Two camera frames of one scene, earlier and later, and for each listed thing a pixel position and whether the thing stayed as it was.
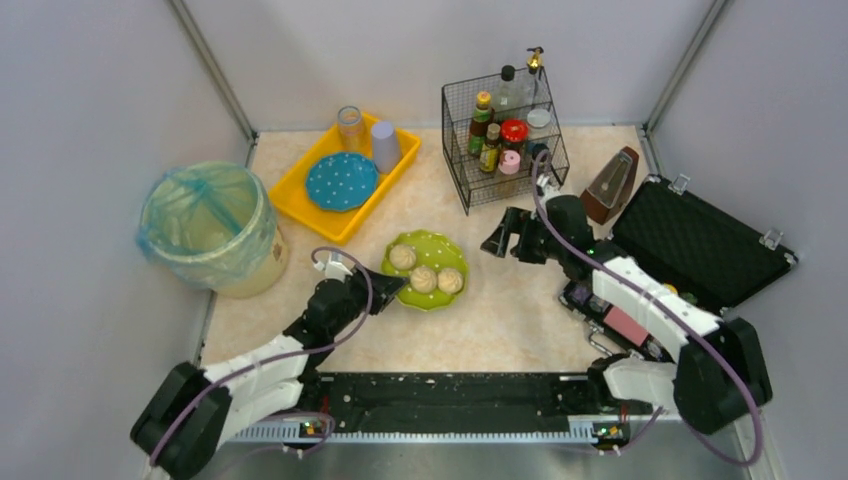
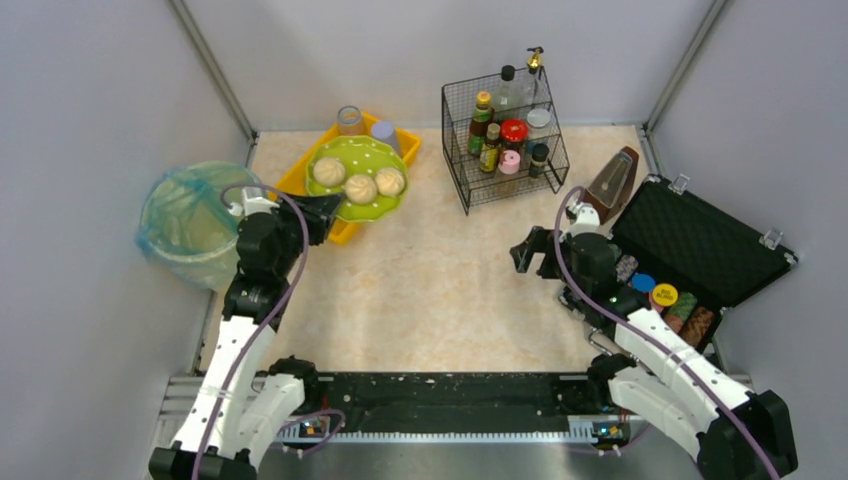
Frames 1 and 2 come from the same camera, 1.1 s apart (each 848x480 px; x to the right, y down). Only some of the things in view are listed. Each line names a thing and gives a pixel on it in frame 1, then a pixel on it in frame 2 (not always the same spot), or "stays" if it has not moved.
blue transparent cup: [349, 126] stays
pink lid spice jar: [512, 164] stays
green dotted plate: [433, 250] → [360, 155]
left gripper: [365, 291] → [309, 211]
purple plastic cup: [385, 146] stays
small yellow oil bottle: [489, 154] stays
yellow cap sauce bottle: [482, 118] stays
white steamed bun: [450, 280] → [389, 181]
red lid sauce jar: [514, 133] stays
